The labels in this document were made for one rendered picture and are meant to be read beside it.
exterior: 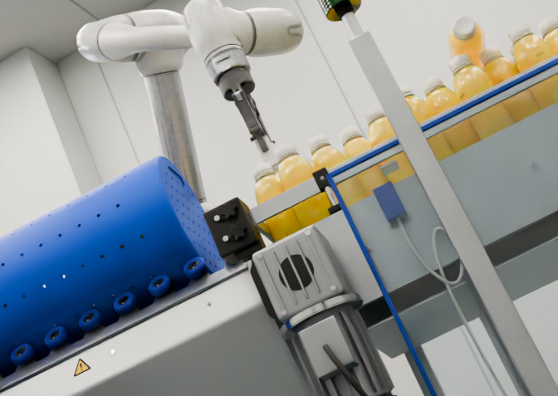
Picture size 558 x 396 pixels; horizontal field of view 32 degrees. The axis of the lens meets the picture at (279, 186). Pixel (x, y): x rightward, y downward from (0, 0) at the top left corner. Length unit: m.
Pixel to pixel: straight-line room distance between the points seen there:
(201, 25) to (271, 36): 0.17
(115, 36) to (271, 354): 1.08
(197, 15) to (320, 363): 0.98
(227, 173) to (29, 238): 3.14
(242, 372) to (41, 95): 3.72
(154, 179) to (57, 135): 3.36
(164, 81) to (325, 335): 1.39
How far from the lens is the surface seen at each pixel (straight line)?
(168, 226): 1.82
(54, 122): 5.24
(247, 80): 2.09
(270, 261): 1.51
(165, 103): 2.68
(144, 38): 2.43
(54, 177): 5.15
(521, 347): 1.42
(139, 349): 1.80
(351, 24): 1.59
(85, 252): 1.86
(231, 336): 1.74
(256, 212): 1.69
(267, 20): 2.21
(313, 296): 1.48
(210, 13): 2.15
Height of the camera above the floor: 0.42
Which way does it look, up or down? 20 degrees up
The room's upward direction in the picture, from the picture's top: 25 degrees counter-clockwise
